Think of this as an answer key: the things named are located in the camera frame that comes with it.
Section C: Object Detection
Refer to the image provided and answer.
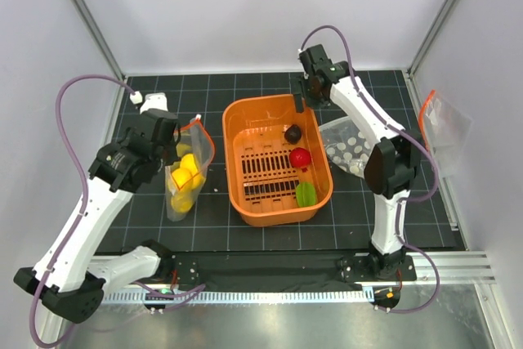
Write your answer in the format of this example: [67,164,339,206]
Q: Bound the dark brown fruit toy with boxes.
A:
[284,124,302,145]

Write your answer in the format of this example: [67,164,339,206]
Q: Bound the yellow lemon toy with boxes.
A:
[180,153,200,173]

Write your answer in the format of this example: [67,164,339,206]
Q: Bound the single clear zip bag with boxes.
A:
[164,114,216,222]

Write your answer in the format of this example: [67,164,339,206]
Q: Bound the yellow mango toy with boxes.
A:
[171,168,194,192]

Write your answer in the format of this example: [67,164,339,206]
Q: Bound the red apple toy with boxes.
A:
[288,147,311,172]

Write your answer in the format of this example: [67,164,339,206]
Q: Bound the clear zip bags stack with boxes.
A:
[320,116,371,178]

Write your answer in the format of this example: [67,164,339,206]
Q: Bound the yellow pear toy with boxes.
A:
[169,191,195,214]

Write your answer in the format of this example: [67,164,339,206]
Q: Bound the orange plastic basket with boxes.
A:
[222,94,333,227]

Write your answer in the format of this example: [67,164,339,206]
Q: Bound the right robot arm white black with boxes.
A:
[293,44,422,280]

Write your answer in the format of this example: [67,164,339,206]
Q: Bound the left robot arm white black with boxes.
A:
[14,109,181,324]

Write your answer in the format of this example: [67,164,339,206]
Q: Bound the green fruit toy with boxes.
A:
[295,181,318,208]

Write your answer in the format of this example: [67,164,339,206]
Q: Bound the black grid mat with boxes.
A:
[97,70,465,253]

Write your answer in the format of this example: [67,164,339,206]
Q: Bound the zip bag on right wall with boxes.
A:
[418,90,472,178]

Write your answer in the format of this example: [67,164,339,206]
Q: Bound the white slotted cable duct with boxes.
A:
[102,287,374,306]

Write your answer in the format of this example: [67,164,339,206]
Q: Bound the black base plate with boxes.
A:
[141,249,417,293]

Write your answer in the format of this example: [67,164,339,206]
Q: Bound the right aluminium frame post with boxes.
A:
[407,0,458,78]

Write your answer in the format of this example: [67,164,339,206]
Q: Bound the aluminium frame post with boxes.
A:
[407,0,458,78]
[70,0,125,80]

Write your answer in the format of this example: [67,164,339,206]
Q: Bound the left aluminium frame post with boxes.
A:
[70,0,125,80]

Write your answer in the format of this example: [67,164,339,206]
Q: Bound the aluminium rail profile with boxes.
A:
[409,251,495,285]

